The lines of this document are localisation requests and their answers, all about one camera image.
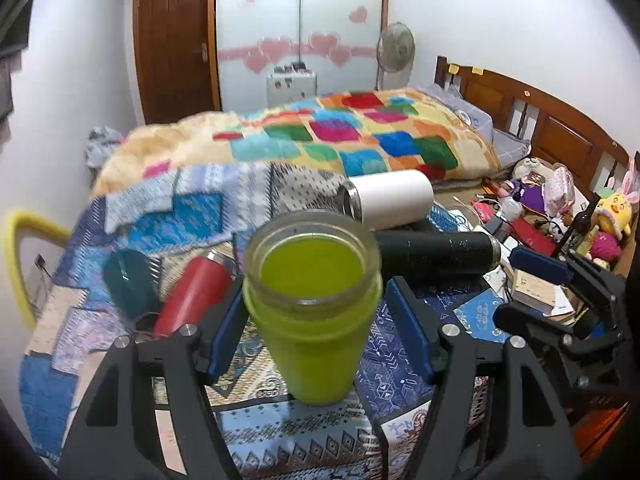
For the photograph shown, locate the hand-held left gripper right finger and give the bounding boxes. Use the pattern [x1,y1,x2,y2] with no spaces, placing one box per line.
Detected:
[384,275,587,480]

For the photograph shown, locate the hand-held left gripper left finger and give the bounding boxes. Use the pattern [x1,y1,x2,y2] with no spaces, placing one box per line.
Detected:
[59,277,247,480]

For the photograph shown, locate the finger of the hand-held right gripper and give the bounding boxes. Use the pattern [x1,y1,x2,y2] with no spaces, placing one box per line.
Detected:
[509,247,627,302]
[492,301,610,357]

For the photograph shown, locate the green cup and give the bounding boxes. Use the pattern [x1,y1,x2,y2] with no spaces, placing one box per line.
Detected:
[242,211,385,407]

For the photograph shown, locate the red cup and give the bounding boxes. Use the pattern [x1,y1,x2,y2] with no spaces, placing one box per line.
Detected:
[152,255,236,341]

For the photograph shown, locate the dark teal cup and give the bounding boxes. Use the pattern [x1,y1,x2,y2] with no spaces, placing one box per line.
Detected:
[102,250,162,321]

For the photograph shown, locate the white cup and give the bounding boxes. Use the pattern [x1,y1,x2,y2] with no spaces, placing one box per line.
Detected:
[336,169,435,226]

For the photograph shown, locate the beige cardboard box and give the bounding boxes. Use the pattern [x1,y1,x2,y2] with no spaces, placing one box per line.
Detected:
[510,269,562,312]

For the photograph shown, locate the red flat box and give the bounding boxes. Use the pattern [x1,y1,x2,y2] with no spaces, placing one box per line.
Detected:
[510,216,557,257]

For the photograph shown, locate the pink plush toy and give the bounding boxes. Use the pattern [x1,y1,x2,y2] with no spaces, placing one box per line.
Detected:
[590,232,624,262]

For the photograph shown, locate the pink patterned pouch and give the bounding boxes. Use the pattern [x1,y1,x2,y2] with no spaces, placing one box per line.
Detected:
[542,166,576,217]

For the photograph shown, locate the black bottle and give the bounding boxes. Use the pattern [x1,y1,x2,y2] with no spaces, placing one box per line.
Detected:
[372,230,502,277]

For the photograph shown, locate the yellow plush toy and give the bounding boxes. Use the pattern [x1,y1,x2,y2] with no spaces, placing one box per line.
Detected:
[595,189,634,241]

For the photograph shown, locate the beige plush toy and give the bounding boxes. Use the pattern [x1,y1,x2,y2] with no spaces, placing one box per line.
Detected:
[512,156,554,182]

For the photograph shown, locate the blue patterned bedsheet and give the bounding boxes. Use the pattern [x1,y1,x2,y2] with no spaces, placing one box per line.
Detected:
[20,162,511,480]

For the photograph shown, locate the wooden headboard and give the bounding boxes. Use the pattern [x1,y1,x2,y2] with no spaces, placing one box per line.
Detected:
[434,55,632,197]

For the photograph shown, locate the grey pillow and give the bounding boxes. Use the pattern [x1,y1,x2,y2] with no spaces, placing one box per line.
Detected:
[417,84,531,162]

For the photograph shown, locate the colourful checked blanket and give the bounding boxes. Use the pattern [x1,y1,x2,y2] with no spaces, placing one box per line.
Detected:
[92,87,502,198]

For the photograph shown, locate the yellow hoop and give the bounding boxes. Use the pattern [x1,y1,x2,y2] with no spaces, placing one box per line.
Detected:
[2,210,73,319]

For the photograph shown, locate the grey clothes heap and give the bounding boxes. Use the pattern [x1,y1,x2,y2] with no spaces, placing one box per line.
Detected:
[84,126,126,171]

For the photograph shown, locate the white appliance with knobs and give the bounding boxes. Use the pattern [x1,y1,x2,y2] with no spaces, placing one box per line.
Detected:
[266,62,318,109]

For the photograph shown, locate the standing fan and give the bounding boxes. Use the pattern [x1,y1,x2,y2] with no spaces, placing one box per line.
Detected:
[376,21,416,91]

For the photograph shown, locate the brown wooden door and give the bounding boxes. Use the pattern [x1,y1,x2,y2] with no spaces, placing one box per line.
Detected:
[132,0,221,126]

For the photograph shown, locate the frosted wardrobe with pink hearts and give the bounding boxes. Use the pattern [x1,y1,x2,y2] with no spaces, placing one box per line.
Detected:
[215,0,389,111]

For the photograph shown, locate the hanging dark clothes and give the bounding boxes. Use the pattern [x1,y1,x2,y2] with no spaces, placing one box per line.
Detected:
[0,10,34,122]

